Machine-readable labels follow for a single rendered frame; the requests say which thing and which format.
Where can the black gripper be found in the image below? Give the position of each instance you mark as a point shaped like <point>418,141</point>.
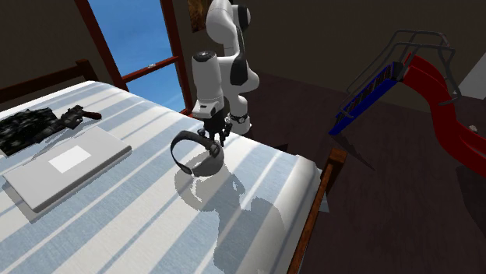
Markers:
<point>213,120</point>

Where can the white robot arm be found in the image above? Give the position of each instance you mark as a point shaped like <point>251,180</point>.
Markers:
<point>224,72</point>

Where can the black headphones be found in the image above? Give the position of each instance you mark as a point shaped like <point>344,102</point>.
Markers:
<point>197,154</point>

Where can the red-framed window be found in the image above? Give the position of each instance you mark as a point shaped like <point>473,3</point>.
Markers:
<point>140,49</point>

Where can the black toy pistol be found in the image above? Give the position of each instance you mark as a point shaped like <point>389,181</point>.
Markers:
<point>78,114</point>

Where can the grey closed laptop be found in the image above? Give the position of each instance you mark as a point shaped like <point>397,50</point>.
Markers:
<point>64,167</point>

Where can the black camouflage cloth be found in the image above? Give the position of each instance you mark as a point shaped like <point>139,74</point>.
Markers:
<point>24,129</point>

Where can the red and blue playground slide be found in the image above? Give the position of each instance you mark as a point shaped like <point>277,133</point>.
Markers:
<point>425,95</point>

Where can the striped bed with wooden frame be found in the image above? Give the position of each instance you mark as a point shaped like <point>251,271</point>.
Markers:
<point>152,220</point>

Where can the brown wall picture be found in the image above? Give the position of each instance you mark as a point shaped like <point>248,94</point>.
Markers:
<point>198,14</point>

